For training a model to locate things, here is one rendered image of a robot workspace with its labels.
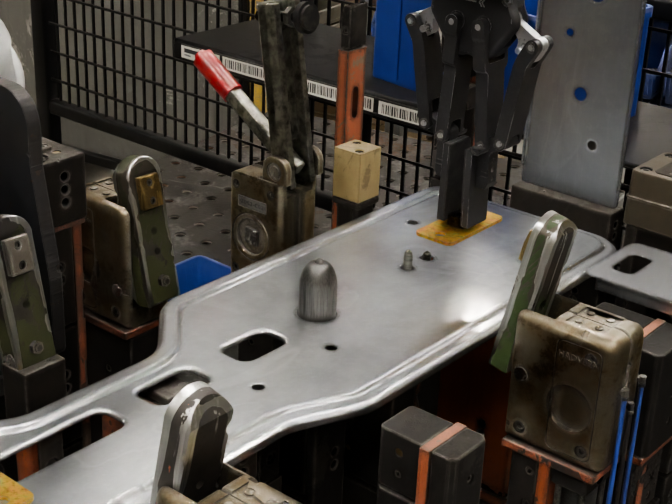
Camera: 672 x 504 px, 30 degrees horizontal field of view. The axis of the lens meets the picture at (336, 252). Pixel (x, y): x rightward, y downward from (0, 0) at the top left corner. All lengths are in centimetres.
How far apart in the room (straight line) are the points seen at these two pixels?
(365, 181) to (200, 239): 73
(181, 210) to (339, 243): 88
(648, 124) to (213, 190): 87
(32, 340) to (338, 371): 24
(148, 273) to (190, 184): 107
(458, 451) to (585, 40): 54
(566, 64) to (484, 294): 31
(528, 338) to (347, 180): 33
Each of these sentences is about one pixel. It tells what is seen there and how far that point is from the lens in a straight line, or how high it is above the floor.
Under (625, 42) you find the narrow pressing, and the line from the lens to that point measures 127.
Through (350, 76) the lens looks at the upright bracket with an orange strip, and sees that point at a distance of 125.
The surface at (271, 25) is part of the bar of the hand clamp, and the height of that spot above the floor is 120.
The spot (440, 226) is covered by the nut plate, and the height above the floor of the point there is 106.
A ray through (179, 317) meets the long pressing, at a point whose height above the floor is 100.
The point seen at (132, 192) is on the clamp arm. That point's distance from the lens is 107.
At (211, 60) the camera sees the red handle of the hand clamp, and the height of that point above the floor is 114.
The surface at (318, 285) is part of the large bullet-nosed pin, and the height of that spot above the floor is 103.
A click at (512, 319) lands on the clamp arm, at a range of 99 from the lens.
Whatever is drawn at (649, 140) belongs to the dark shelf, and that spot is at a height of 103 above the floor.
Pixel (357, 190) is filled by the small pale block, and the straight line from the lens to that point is 123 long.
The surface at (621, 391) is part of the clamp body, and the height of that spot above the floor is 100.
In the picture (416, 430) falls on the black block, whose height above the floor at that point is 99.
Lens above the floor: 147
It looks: 24 degrees down
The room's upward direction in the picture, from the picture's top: 2 degrees clockwise
